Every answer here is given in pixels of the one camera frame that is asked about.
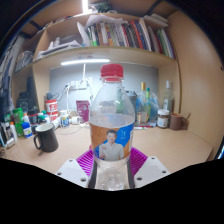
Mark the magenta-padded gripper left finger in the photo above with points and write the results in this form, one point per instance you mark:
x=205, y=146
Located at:
x=71, y=171

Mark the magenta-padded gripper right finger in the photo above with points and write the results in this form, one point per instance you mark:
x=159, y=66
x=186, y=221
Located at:
x=150, y=170

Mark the clear red-capped water bottle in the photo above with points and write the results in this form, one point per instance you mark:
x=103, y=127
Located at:
x=111, y=133

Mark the black mug white inside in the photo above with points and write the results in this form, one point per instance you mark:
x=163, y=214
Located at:
x=47, y=138

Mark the brown jar white lid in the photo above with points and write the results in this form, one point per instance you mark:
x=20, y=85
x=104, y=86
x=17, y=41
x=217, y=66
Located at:
x=163, y=119

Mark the white pill bottle blue label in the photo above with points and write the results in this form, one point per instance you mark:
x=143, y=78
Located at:
x=64, y=119

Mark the brown ceramic mug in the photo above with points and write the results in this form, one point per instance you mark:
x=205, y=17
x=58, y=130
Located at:
x=175, y=122

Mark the purple pouch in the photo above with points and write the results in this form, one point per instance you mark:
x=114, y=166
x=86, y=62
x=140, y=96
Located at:
x=82, y=110

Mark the yellow-capped clear bottle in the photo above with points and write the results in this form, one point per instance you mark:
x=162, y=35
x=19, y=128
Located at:
x=142, y=106

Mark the red and white canister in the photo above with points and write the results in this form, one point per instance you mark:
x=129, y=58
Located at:
x=51, y=106

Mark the clear glass bottle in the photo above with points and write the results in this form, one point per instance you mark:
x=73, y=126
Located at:
x=168, y=99

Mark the grey shaker bottle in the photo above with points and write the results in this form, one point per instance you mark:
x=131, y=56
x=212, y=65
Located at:
x=133, y=98

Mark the green plastic bottle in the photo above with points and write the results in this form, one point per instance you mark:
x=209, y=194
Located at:
x=17, y=120

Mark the white power strip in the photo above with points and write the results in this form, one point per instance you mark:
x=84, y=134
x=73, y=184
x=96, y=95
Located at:
x=78, y=85

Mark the wooden wardrobe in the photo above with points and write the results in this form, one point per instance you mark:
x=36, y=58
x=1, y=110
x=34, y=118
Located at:
x=200, y=83

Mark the white LED desk lamp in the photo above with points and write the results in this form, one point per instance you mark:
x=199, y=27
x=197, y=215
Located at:
x=85, y=61

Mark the hanging dark clothes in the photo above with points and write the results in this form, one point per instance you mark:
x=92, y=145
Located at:
x=8, y=73

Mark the wooden shelf unit with books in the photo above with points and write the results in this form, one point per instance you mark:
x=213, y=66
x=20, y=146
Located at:
x=110, y=35

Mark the ceiling tube light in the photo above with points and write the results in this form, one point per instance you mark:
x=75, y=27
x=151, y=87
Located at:
x=85, y=5

